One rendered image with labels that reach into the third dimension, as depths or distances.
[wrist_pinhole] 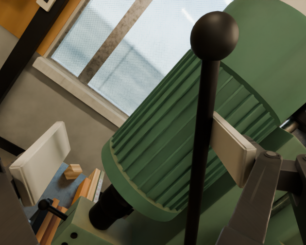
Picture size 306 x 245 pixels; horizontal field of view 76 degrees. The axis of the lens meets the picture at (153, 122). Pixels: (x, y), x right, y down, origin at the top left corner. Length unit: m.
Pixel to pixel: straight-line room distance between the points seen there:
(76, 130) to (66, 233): 1.41
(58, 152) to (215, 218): 0.27
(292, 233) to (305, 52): 0.25
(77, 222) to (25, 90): 1.47
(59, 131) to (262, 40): 0.23
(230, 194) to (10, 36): 1.65
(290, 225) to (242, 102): 0.21
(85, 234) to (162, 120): 0.26
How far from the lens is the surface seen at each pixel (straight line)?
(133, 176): 0.28
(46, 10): 1.54
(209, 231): 0.38
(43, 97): 1.75
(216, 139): 0.17
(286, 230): 0.39
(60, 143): 0.18
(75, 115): 1.73
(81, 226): 0.41
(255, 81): 0.25
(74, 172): 0.70
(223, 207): 0.35
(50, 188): 0.67
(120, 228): 0.47
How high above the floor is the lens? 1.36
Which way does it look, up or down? 13 degrees down
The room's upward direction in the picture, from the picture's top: 43 degrees clockwise
